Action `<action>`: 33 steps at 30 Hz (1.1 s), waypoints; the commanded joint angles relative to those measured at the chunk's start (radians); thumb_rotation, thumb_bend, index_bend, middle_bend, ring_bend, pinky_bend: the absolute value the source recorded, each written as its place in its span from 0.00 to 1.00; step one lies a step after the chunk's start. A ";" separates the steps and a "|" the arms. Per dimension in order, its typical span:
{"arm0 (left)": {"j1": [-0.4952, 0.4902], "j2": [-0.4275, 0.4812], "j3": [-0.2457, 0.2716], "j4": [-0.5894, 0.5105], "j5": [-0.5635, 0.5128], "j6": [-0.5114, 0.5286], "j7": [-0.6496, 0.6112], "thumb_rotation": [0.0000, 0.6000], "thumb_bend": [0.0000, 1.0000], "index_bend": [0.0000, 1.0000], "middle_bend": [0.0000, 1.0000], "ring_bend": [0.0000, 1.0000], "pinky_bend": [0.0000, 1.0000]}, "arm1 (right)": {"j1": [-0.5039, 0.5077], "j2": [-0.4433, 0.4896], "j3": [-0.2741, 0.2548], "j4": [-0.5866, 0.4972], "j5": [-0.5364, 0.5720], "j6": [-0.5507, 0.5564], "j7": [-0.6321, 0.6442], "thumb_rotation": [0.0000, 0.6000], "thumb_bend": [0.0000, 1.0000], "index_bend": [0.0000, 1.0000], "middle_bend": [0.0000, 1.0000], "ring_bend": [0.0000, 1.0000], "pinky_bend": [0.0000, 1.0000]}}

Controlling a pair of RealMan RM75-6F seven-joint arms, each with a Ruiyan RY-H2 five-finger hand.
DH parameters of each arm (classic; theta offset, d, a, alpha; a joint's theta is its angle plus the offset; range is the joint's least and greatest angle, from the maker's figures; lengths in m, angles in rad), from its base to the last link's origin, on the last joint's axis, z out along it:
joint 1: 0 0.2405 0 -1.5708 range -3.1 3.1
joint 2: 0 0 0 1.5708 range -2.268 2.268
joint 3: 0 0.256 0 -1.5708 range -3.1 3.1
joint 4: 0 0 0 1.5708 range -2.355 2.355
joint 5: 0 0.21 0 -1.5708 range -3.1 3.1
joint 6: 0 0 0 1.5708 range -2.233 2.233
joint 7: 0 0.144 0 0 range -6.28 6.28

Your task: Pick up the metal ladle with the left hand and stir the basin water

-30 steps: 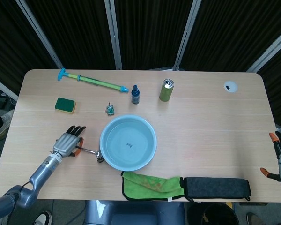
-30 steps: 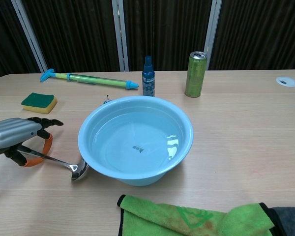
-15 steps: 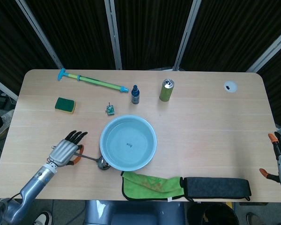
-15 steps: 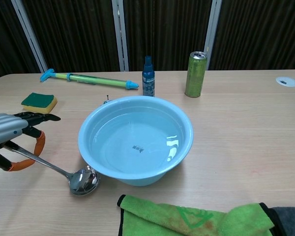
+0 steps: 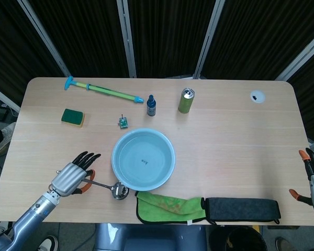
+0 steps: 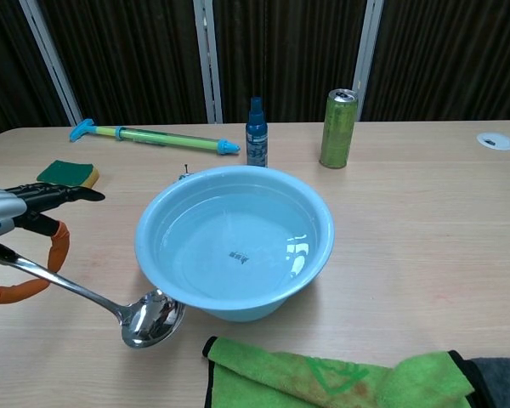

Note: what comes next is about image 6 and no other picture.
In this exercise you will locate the white partition frame post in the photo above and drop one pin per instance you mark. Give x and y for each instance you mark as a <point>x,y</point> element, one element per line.
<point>51,64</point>
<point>208,64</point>
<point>367,51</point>

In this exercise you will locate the tall green drink can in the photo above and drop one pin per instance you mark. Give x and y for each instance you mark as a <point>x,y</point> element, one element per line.
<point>338,132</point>

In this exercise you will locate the light blue water basin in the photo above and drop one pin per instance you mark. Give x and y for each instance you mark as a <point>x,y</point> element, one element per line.
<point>238,246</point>

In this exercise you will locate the green blue water gun toy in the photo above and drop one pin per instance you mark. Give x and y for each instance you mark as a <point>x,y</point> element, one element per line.
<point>161,138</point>

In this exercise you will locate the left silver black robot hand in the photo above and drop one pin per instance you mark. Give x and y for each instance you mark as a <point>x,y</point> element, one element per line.
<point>8,204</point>

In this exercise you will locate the steel ladle orange handle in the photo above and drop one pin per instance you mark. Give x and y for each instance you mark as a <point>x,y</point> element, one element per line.
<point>153,319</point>

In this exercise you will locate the green microfibre cloth black trim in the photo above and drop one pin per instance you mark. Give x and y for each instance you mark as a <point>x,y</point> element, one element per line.
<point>306,378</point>

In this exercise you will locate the dark grey felt pouch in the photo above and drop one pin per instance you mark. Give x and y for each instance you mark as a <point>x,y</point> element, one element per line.
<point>503,382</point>

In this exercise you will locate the green yellow scrub sponge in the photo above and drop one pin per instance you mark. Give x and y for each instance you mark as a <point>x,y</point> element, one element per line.
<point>68,173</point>

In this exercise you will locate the dark blue spray bottle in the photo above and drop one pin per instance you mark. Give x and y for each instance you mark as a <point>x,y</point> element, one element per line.
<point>257,140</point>

